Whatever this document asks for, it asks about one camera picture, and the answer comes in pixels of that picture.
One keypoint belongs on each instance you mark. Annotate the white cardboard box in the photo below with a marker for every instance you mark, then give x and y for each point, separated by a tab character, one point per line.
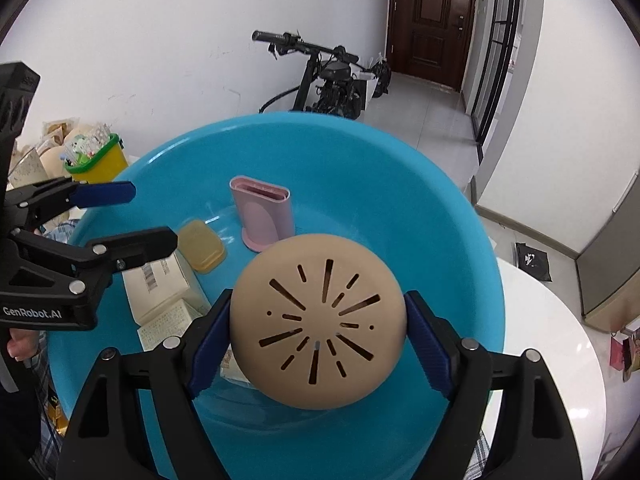
170	290

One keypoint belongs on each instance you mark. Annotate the black framed glass partition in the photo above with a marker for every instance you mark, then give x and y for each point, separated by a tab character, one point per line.
492	60

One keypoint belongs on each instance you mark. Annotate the amber translucent soap box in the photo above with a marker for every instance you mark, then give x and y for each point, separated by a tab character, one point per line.
200	245

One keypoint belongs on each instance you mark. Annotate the bunch of snack packets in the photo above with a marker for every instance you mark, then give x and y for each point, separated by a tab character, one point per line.
82	145

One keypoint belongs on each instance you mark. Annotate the yellow patterned packet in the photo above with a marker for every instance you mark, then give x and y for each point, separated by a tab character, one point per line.
56	415

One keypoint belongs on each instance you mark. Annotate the gold grey refrigerator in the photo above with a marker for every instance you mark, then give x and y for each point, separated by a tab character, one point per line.
610	270

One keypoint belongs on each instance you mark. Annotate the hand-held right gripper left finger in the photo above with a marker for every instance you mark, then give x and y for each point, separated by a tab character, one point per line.
207	360

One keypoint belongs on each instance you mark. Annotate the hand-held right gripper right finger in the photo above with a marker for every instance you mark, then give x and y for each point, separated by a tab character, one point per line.
425	340

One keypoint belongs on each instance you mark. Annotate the pink paper bag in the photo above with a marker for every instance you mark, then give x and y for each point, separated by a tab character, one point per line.
625	355

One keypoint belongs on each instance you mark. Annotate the cream printed box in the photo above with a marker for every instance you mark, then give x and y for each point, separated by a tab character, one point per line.
165	325

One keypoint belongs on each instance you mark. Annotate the blue plaid cloth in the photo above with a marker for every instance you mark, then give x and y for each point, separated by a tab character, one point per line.
59	234

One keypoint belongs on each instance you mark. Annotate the small pale packet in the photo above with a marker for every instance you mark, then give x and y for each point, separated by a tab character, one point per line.
235	367

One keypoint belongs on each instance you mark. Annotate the beige printed bag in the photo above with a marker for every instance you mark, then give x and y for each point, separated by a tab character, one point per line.
50	157

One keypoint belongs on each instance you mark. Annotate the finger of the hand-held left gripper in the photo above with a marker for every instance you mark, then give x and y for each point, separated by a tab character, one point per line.
142	245
107	193

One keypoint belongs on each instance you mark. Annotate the dark brown entrance door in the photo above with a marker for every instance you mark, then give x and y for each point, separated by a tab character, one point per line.
430	20

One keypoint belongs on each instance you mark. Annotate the yellow bin green rim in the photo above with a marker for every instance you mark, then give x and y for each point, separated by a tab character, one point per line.
107	165

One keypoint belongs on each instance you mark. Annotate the person's left hand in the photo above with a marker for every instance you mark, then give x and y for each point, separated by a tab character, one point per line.
21	346

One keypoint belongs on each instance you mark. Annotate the blue plastic basin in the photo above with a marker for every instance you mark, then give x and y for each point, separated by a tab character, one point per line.
350	185

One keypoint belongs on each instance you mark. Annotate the black bag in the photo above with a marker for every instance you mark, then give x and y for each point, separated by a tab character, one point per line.
532	262

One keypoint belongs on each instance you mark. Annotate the black electric scooter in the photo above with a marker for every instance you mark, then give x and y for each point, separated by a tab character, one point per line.
330	90

